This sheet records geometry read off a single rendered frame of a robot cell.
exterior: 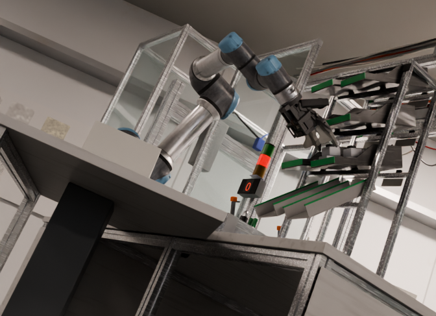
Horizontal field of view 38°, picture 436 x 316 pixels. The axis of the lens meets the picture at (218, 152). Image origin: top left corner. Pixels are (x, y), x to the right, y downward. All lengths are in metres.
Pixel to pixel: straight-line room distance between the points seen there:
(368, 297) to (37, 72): 4.41
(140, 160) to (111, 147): 0.10
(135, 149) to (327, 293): 0.83
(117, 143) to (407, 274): 4.11
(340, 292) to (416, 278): 4.22
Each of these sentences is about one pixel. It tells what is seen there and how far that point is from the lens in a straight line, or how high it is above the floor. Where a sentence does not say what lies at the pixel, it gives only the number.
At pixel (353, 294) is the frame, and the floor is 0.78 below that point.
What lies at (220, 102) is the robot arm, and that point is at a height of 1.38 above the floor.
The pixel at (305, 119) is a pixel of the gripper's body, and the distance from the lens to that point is 2.02.
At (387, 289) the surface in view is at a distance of 1.81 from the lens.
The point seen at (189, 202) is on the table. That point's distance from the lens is 1.71.
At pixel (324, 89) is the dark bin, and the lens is 2.31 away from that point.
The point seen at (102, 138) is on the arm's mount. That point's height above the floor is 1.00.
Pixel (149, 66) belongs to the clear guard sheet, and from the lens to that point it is 3.45.
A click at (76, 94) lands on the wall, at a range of 5.63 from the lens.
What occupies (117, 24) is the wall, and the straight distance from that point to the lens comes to 5.89.
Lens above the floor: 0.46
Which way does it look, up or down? 18 degrees up
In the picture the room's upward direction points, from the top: 23 degrees clockwise
